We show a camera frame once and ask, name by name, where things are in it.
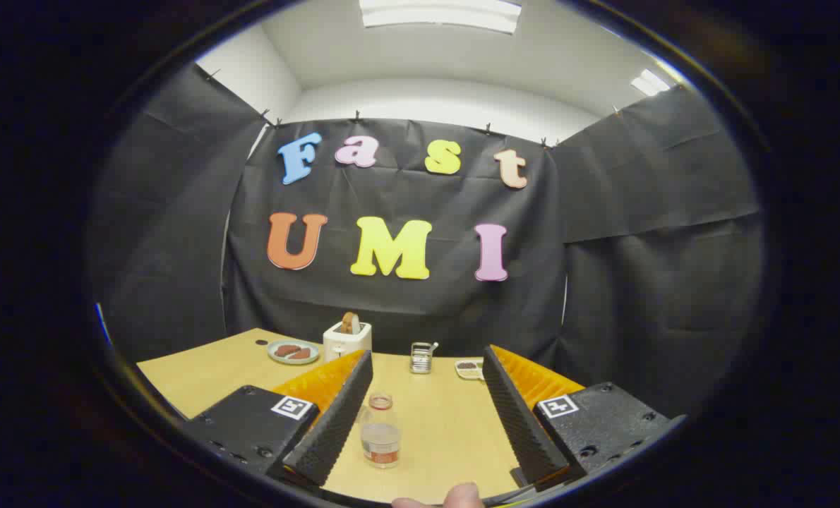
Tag black backdrop cloth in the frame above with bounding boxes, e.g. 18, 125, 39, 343
88, 62, 767, 417

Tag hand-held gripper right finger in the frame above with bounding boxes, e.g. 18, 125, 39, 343
481, 344, 688, 492

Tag clear plastic juice bottle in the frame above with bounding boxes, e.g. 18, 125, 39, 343
360, 393, 401, 469

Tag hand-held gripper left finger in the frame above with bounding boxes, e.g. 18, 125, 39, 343
180, 349, 375, 488

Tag pale green plate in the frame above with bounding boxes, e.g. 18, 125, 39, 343
268, 339, 320, 365

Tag long ceiling light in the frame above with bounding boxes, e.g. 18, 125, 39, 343
359, 0, 523, 35

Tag white toaster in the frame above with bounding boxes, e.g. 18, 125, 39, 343
323, 321, 373, 363

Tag wooden table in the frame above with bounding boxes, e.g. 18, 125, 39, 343
136, 327, 590, 505

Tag small ceiling light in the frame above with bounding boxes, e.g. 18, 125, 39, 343
630, 68, 672, 97

